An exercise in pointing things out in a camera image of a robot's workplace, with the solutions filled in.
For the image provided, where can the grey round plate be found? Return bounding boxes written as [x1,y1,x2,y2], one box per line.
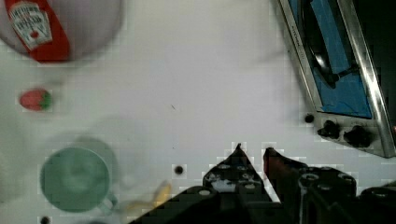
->
[0,0,125,63]

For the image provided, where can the peeled banana toy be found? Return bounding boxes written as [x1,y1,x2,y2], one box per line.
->
[120,181,172,224]

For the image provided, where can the blue oven door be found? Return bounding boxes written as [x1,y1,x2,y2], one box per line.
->
[288,0,372,119]

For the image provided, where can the green cup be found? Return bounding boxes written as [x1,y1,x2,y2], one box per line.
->
[39,137,118,216]

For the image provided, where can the red strawberry toy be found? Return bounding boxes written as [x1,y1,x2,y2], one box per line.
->
[19,89,52,111]

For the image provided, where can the red ketchup bottle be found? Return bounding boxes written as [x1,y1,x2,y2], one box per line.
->
[4,0,70,63]

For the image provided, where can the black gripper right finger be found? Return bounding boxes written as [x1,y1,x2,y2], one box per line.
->
[263,147,357,224]

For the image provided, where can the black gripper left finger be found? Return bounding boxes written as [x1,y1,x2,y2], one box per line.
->
[203,143,271,202]

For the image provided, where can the black toaster oven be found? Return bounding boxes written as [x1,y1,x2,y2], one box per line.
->
[276,0,395,158]

